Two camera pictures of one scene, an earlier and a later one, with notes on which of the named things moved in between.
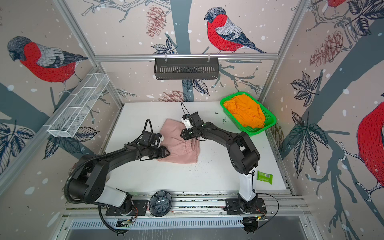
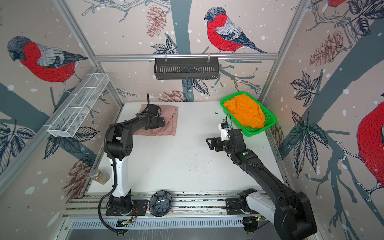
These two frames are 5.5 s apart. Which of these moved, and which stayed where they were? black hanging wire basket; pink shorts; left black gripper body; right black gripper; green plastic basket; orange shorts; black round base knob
Moved: pink shorts; right black gripper; left black gripper body
Stayed: black hanging wire basket; orange shorts; green plastic basket; black round base knob
